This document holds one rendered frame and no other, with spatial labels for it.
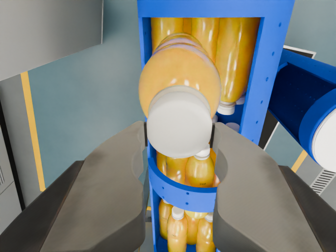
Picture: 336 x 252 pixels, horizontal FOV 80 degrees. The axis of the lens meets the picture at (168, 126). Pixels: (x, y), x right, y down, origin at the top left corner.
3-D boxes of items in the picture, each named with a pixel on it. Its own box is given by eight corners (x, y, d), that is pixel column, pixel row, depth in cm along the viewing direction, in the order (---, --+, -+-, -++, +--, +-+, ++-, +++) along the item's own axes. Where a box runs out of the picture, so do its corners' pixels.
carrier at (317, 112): (282, 37, 126) (235, 50, 131) (438, 75, 50) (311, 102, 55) (282, 81, 139) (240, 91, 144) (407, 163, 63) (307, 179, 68)
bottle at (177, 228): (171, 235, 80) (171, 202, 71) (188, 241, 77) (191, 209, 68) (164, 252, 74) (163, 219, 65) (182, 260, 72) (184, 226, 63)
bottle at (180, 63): (184, 21, 27) (189, 34, 11) (213, 62, 30) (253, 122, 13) (146, 56, 30) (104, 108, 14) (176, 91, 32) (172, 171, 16)
